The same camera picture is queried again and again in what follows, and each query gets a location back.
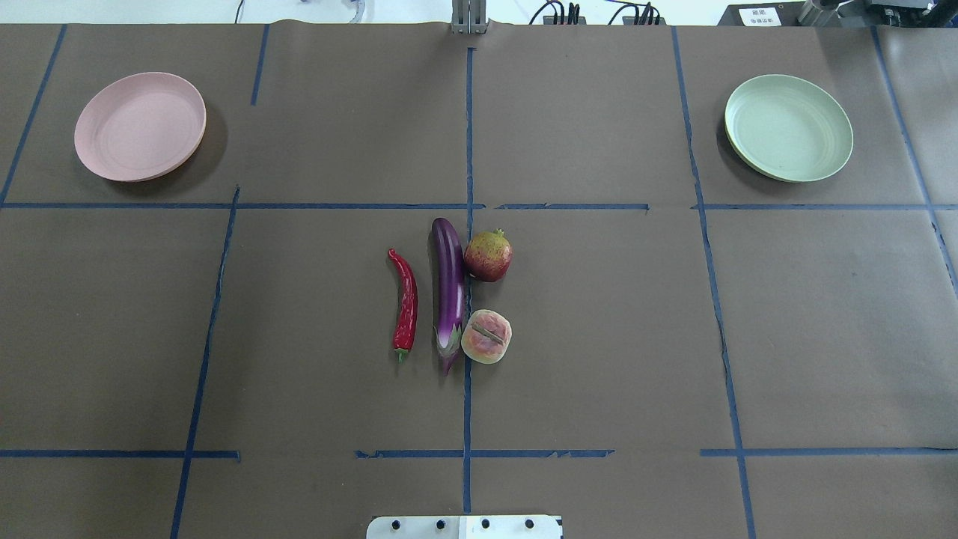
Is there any green plate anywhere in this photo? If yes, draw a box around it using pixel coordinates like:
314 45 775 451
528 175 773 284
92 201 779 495
723 74 855 183

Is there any pink plate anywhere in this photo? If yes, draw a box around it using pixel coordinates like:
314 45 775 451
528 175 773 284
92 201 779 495
74 72 207 182

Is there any aluminium camera mount post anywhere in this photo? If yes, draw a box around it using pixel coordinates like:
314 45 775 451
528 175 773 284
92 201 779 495
451 0 489 35

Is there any purple eggplant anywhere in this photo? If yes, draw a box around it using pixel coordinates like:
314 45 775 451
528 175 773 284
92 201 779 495
430 217 466 376

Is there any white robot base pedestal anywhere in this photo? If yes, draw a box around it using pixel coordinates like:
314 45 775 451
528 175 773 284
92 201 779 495
365 514 564 538

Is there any dark box with label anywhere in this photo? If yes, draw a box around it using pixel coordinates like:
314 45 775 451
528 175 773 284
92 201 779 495
716 1 805 27

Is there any pink peach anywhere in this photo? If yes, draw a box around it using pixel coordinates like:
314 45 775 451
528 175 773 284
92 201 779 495
460 309 513 365

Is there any red chili pepper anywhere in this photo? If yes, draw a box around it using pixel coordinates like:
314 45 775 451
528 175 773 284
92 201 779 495
388 249 418 364

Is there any red green pomegranate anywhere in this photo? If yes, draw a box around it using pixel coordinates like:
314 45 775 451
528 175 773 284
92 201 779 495
464 228 513 282

